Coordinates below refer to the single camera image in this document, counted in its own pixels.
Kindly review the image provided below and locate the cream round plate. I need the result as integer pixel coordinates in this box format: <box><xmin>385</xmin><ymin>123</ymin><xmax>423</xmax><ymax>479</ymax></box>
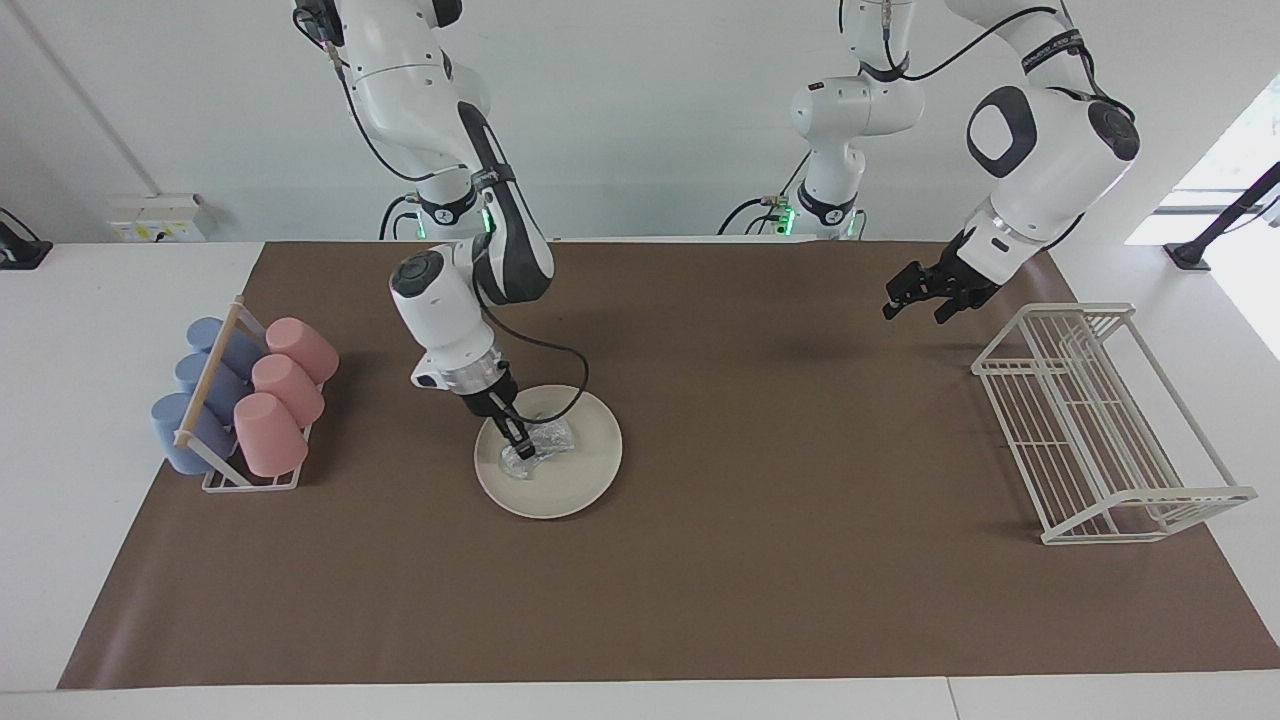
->
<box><xmin>474</xmin><ymin>384</ymin><xmax>624</xmax><ymax>520</ymax></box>

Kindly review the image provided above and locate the brown table mat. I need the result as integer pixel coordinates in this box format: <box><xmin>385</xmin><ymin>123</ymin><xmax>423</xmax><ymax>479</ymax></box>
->
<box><xmin>57</xmin><ymin>240</ymin><xmax>1280</xmax><ymax>691</ymax></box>

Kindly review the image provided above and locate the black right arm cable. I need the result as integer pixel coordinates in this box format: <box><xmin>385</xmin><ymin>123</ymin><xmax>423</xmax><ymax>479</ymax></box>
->
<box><xmin>295</xmin><ymin>0</ymin><xmax>591</xmax><ymax>426</ymax></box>

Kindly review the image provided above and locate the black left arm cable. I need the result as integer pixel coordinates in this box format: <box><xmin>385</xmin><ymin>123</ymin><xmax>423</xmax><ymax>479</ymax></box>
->
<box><xmin>840</xmin><ymin>0</ymin><xmax>1138</xmax><ymax>123</ymax></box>

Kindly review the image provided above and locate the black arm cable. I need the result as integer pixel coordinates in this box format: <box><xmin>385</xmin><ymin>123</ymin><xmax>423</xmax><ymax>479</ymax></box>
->
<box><xmin>840</xmin><ymin>0</ymin><xmax>1138</xmax><ymax>123</ymax></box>
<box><xmin>295</xmin><ymin>0</ymin><xmax>591</xmax><ymax>426</ymax></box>

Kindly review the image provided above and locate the white wire dish rack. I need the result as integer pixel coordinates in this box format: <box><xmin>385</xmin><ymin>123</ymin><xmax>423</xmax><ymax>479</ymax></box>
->
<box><xmin>971</xmin><ymin>303</ymin><xmax>1258</xmax><ymax>546</ymax></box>

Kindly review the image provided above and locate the black left base cable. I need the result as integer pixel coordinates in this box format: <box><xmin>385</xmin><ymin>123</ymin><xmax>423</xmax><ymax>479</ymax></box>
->
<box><xmin>717</xmin><ymin>152</ymin><xmax>813</xmax><ymax>237</ymax></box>

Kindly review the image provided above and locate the white cup rack wooden handle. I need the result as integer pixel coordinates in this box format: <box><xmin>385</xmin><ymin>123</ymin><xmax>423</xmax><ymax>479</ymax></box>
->
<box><xmin>174</xmin><ymin>296</ymin><xmax>321</xmax><ymax>493</ymax></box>

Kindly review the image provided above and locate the white wall outlet box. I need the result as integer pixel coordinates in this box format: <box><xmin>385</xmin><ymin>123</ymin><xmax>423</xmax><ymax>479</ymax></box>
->
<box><xmin>108</xmin><ymin>193</ymin><xmax>206</xmax><ymax>243</ymax></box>

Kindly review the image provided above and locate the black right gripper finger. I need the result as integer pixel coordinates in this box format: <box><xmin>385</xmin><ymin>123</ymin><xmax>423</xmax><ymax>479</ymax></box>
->
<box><xmin>488</xmin><ymin>405</ymin><xmax>526</xmax><ymax>459</ymax></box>
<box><xmin>505</xmin><ymin>395</ymin><xmax>538</xmax><ymax>461</ymax></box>

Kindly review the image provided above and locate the pink plastic cup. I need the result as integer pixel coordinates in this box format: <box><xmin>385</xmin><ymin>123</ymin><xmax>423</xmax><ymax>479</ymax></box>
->
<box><xmin>265</xmin><ymin>317</ymin><xmax>340</xmax><ymax>386</ymax></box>
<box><xmin>251</xmin><ymin>354</ymin><xmax>326</xmax><ymax>429</ymax></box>
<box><xmin>233</xmin><ymin>392</ymin><xmax>309</xmax><ymax>478</ymax></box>

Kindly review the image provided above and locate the black base cable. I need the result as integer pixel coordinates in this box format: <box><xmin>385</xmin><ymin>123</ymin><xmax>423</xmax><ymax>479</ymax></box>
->
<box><xmin>717</xmin><ymin>152</ymin><xmax>813</xmax><ymax>237</ymax></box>
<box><xmin>378</xmin><ymin>193</ymin><xmax>421</xmax><ymax>241</ymax></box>

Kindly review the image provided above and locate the clear plastic wrapper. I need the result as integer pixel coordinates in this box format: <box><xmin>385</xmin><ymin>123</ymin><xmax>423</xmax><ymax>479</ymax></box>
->
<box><xmin>498</xmin><ymin>418</ymin><xmax>578</xmax><ymax>481</ymax></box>

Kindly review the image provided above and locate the black table clamp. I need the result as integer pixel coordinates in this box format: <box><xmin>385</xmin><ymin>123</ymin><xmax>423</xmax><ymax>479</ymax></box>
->
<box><xmin>0</xmin><ymin>208</ymin><xmax>53</xmax><ymax>271</ymax></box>

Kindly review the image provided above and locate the blue plastic cup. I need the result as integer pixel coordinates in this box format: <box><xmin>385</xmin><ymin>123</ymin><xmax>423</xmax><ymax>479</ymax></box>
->
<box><xmin>150</xmin><ymin>392</ymin><xmax>239</xmax><ymax>475</ymax></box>
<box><xmin>174</xmin><ymin>352</ymin><xmax>251</xmax><ymax>423</ymax></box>
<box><xmin>186</xmin><ymin>317</ymin><xmax>266</xmax><ymax>379</ymax></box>

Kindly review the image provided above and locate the black right base cable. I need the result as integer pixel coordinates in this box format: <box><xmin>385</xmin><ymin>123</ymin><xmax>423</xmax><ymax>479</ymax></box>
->
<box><xmin>378</xmin><ymin>193</ymin><xmax>421</xmax><ymax>241</ymax></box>

